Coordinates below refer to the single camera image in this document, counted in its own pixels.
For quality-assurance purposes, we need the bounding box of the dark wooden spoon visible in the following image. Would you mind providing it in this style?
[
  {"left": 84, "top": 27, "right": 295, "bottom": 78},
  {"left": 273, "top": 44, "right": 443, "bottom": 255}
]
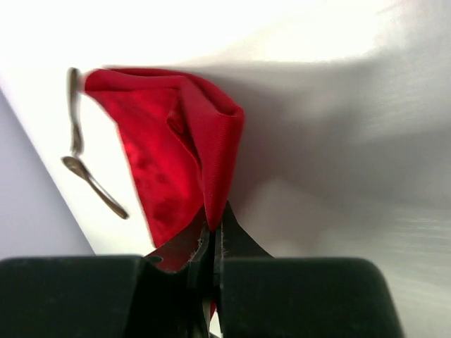
[{"left": 61, "top": 156, "right": 129, "bottom": 220}]

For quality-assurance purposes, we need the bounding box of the red cloth napkin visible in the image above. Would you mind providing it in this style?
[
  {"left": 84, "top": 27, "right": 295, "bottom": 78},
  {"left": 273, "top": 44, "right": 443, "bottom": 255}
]
[{"left": 82, "top": 68, "right": 245, "bottom": 318}]

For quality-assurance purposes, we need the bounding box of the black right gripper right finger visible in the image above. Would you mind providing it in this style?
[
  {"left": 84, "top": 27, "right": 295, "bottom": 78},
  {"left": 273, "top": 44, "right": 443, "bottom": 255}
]
[{"left": 214, "top": 206, "right": 404, "bottom": 337}]

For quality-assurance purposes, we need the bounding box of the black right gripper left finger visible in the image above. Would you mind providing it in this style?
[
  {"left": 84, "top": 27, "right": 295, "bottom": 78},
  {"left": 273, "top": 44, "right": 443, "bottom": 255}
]
[{"left": 1, "top": 210, "right": 211, "bottom": 337}]

